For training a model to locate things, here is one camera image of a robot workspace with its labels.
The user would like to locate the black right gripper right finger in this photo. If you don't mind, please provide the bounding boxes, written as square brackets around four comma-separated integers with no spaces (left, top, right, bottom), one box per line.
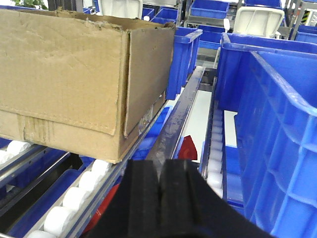
[160,160,271,238]

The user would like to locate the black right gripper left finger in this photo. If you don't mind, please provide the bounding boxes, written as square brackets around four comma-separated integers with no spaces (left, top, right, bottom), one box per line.
[88,160,159,238]

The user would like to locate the plain brown cardboard box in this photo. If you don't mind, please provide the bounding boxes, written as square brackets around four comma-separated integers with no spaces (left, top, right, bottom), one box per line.
[0,9,176,163]

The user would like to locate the right white roller track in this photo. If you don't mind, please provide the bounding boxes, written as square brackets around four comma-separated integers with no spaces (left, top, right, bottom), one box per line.
[207,110,223,198]

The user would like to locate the red snack packet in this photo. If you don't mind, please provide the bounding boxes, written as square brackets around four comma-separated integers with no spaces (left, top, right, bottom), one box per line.
[178,135,198,161]

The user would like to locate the blue bin lower centre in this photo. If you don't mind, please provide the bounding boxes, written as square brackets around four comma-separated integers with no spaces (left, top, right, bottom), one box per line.
[132,106,173,161]

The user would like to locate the blue bin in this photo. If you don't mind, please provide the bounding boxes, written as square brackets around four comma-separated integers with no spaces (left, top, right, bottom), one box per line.
[166,27,203,100]
[215,33,317,238]
[132,106,173,161]

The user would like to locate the white roller conveyor track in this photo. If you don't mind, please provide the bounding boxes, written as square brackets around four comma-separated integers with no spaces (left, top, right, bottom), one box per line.
[0,140,113,238]

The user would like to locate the blue bin upper right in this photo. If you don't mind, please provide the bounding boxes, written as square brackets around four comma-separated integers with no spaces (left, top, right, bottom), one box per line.
[215,33,317,238]

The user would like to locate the blue bin upper centre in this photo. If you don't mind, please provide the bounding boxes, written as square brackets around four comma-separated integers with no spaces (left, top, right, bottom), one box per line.
[166,27,203,100]

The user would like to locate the white plastic chair right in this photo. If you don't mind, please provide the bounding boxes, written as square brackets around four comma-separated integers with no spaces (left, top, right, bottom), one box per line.
[233,6,285,38]

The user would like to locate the dark metal divider rail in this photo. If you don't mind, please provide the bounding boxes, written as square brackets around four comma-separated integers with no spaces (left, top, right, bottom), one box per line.
[146,66,205,175]

